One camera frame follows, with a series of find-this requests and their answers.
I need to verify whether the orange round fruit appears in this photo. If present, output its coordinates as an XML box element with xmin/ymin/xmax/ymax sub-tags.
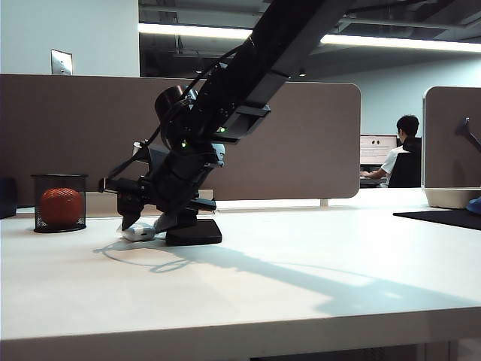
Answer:
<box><xmin>39</xmin><ymin>187</ymin><xmax>83</xmax><ymax>227</ymax></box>

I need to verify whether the dark blue box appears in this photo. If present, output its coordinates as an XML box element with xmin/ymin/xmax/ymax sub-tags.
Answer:
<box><xmin>0</xmin><ymin>177</ymin><xmax>18</xmax><ymax>220</ymax></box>

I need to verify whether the large brown desk partition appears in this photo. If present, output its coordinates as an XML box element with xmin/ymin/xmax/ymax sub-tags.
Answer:
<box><xmin>0</xmin><ymin>73</ymin><xmax>362</xmax><ymax>208</ymax></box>

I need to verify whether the silver wall switch plate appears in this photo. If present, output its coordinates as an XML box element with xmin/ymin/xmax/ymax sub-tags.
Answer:
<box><xmin>50</xmin><ymin>48</ymin><xmax>74</xmax><ymax>76</ymax></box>

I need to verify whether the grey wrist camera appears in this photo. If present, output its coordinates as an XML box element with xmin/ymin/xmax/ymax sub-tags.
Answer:
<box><xmin>210</xmin><ymin>142</ymin><xmax>227</xmax><ymax>168</ymax></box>

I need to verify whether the black smartphone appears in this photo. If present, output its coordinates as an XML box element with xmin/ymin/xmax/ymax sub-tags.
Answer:
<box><xmin>165</xmin><ymin>219</ymin><xmax>223</xmax><ymax>247</ymax></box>

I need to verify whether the white wireless earphone case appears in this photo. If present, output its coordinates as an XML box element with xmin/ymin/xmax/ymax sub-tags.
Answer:
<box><xmin>119</xmin><ymin>222</ymin><xmax>157</xmax><ymax>242</ymax></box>

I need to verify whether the seated person white shirt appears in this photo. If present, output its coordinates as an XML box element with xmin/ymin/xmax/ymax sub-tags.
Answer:
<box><xmin>361</xmin><ymin>114</ymin><xmax>421</xmax><ymax>189</ymax></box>

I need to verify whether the small brown desk partition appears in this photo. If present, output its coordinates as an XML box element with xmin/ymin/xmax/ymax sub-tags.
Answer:
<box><xmin>421</xmin><ymin>86</ymin><xmax>481</xmax><ymax>190</ymax></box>

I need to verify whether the long ceiling light strip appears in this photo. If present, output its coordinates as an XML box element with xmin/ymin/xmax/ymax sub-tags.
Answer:
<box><xmin>138</xmin><ymin>22</ymin><xmax>481</xmax><ymax>53</ymax></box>

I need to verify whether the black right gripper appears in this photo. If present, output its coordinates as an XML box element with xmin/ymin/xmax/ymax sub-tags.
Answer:
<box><xmin>98</xmin><ymin>149</ymin><xmax>218</xmax><ymax>237</ymax></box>

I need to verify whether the black mesh pen holder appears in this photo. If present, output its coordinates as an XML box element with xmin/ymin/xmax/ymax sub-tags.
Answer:
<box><xmin>30</xmin><ymin>173</ymin><xmax>89</xmax><ymax>234</ymax></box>

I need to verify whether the black desk mat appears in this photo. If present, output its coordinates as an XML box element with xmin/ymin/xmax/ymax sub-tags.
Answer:
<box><xmin>392</xmin><ymin>208</ymin><xmax>481</xmax><ymax>232</ymax></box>

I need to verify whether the black office chair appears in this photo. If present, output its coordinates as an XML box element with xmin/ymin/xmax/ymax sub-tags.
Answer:
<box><xmin>387</xmin><ymin>136</ymin><xmax>422</xmax><ymax>189</ymax></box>

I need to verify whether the white-screen computer monitor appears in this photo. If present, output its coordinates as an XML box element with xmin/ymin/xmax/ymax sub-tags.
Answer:
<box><xmin>358</xmin><ymin>134</ymin><xmax>399</xmax><ymax>167</ymax></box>

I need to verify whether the white partition base tray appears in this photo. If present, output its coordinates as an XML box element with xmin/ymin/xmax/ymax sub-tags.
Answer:
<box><xmin>424</xmin><ymin>187</ymin><xmax>481</xmax><ymax>210</ymax></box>

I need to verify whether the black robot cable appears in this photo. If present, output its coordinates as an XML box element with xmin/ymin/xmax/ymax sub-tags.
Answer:
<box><xmin>107</xmin><ymin>47</ymin><xmax>245</xmax><ymax>181</ymax></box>

